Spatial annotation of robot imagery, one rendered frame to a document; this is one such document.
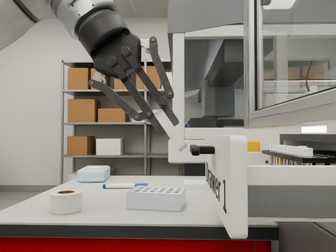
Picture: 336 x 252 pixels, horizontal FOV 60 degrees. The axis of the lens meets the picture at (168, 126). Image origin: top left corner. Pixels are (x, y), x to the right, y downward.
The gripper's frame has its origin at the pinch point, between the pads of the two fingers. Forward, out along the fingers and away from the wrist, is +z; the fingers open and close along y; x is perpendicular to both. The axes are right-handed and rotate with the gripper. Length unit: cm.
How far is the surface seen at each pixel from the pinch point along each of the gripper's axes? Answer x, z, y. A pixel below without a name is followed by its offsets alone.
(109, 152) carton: 370, -33, -95
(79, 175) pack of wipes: 54, -7, -36
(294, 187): -12.8, 13.3, 7.6
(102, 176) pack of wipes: 55, -2, -29
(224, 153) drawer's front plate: -10.4, 6.2, 3.8
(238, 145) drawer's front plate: -14.4, 5.8, 5.1
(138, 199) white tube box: 20.2, 8.2, -15.2
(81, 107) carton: 373, -110, -93
